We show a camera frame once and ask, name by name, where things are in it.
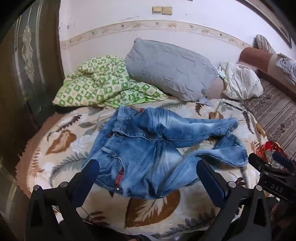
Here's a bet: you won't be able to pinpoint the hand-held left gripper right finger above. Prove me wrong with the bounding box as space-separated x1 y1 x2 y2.
195 159 272 241

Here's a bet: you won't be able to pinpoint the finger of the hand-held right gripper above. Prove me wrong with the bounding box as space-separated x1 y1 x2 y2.
271 151 296 168
248 152 271 173

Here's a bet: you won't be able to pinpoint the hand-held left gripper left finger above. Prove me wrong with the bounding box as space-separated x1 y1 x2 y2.
25 159 102 241

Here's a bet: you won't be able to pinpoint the blue denim pants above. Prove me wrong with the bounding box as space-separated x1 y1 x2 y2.
87 105 249 200

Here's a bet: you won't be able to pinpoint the red glittery cloth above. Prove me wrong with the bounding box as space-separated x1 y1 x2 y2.
257 141 287 163

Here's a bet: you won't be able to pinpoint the leaf printed blanket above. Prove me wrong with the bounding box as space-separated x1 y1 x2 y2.
15 97 278 241

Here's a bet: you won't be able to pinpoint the striped floral mattress cover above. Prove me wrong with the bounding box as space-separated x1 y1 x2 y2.
243 77 296 161

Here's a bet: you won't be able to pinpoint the dark pen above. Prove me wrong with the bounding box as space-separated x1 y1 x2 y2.
223 101 243 111

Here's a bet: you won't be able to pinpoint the white crumpled cloth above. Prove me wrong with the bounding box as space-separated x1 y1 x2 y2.
217 62 264 100

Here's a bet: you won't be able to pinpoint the green checked blanket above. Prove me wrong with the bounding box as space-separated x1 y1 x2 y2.
53 55 170 108

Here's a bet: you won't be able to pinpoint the grey crumpled cloth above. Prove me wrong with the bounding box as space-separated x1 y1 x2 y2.
276 53 296 80

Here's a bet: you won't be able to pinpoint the brown bolster cushion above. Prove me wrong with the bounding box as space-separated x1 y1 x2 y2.
239 47 296 102

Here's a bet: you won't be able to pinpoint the striped cushion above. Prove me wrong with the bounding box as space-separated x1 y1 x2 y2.
255 34 277 55

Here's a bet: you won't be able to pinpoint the grey pillow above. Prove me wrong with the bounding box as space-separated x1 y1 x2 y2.
124 37 219 102

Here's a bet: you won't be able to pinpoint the dark picture frame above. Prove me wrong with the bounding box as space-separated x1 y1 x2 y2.
240 0 292 49

